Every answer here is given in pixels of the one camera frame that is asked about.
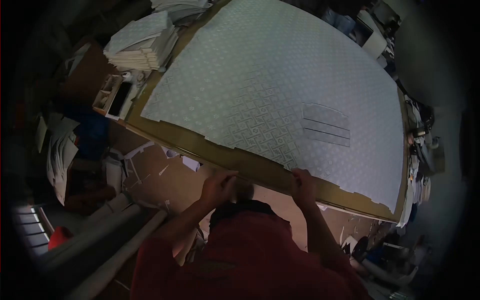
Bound person's right hand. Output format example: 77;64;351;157
290;167;319;208

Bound person's left hand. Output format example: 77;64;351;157
200;170;240;208

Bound person's right fingers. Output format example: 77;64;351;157
291;167;314;188

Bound person's left fingers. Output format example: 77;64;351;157
213;170;240;189

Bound brown work table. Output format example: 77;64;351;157
125;0;412;224

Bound narrow cut patterned strip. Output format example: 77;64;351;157
303;128;351;148
302;119;351;140

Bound person's body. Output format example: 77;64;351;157
129;200;373;300

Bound black round disc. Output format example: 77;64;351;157
352;236;370;264

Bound large pale patterned sheet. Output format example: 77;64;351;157
140;0;405;215

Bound cluttered side bench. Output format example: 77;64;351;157
397;88;446;229

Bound black phone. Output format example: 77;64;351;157
107;81;133;117

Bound pale material roll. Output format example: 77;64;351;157
65;209;169;300
37;202;143;274

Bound small compartment tray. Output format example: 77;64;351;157
92;74;134;121

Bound white box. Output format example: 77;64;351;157
358;10;388;60

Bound thick stack of patterned sheets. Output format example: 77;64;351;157
103;10;180;72

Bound pile of loose white papers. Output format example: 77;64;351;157
35;112;82;206

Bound brown cardboard box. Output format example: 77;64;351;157
62;40;121;110

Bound flat pile of pale sheets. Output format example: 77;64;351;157
150;0;213;24

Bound red rounded object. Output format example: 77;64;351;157
47;226;74;251

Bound white slatted window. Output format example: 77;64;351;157
12;204;52;256

